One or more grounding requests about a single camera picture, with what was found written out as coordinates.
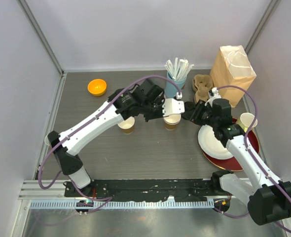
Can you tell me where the aluminium front rail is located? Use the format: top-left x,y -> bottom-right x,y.
19,179 -> 231,213

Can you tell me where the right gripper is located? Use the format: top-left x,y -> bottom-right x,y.
182,100 -> 219,128

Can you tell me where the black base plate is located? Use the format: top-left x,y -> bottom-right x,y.
64,178 -> 241,202

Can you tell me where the purple cable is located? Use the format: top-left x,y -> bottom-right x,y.
37,75 -> 183,214
211,85 -> 291,234

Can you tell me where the pink mug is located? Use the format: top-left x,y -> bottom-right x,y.
44,135 -> 50,146

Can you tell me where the white paper plate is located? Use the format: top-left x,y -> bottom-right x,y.
198,125 -> 233,160

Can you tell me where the white wrapped straws bundle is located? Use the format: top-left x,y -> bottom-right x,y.
165,57 -> 194,81

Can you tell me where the stack of paper cups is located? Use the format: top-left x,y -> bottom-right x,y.
163,114 -> 181,130

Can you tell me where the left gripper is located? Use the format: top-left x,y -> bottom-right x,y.
141,95 -> 170,122

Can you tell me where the blue straw holder cup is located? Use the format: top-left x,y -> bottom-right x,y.
164,73 -> 187,98

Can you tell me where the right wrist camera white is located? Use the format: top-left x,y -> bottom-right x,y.
209,87 -> 221,100

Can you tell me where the yellow-green mug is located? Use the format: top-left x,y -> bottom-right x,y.
236,113 -> 257,132

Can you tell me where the brown paper bag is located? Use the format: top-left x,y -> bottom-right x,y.
209,45 -> 257,109

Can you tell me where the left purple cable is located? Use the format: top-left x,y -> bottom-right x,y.
37,75 -> 183,214

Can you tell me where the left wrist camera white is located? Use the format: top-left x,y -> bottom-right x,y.
162,98 -> 185,117

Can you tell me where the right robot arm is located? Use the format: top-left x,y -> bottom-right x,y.
182,98 -> 291,225

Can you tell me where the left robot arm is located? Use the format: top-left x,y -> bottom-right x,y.
46,79 -> 165,197

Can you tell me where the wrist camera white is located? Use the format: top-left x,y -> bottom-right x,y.
209,87 -> 221,100
162,98 -> 185,117

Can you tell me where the red round tray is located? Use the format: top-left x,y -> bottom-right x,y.
201,117 -> 260,172

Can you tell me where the cardboard cup carrier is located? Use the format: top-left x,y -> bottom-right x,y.
192,74 -> 213,104

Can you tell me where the orange bowl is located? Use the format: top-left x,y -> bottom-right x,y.
87,79 -> 107,96

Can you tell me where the black lid stack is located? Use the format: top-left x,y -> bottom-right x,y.
184,101 -> 195,112

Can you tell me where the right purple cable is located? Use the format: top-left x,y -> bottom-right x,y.
211,85 -> 291,234

